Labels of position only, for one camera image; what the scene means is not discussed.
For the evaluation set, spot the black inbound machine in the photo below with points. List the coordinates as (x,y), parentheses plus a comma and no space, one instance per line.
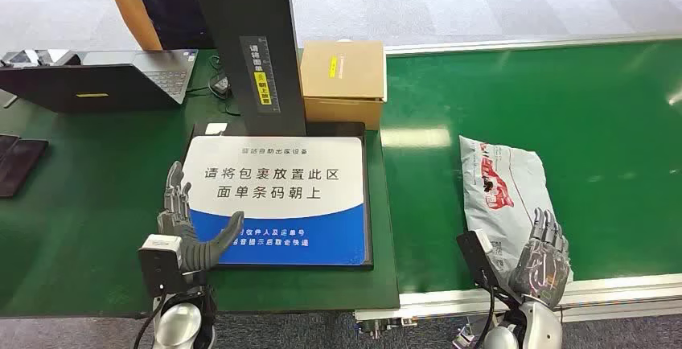
(250,16)

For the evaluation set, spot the black yellow label strip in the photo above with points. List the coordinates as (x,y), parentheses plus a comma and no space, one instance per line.
(261,75)

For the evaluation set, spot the yellow box sticker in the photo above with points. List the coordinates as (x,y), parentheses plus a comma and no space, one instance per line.
(333,67)

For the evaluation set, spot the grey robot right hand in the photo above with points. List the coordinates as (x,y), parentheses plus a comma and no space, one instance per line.
(541,272)

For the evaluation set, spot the grey laptop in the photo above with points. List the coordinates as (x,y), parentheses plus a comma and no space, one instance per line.
(106,88)

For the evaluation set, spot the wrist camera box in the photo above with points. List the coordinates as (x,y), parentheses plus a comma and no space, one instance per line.
(477,258)
(160,266)

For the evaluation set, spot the small white sticker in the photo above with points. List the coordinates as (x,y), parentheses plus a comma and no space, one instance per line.
(216,128)

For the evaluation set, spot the person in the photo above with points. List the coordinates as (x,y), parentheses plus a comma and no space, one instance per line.
(160,0)

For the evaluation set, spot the green conveyor belt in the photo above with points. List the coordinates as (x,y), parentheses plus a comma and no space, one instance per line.
(586,123)

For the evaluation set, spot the black power adapter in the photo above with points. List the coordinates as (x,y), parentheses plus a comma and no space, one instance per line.
(221,85)

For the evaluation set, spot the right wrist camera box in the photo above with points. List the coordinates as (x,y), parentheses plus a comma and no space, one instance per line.
(477,258)

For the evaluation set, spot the large black flat case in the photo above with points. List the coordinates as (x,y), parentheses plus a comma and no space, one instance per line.
(18,168)

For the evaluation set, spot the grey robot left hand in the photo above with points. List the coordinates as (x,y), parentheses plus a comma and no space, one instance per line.
(184,224)

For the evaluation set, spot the grey red-printed plastic package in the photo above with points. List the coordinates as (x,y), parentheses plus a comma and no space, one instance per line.
(506,187)

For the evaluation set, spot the brown cardboard box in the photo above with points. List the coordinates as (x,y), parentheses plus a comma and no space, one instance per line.
(341,75)

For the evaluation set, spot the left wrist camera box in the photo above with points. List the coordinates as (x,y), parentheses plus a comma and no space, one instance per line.
(160,266)

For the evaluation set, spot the aluminium conveyor frame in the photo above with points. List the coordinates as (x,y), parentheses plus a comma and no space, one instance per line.
(612,289)

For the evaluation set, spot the metal conveyor fittings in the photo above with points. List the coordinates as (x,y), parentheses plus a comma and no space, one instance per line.
(383,328)

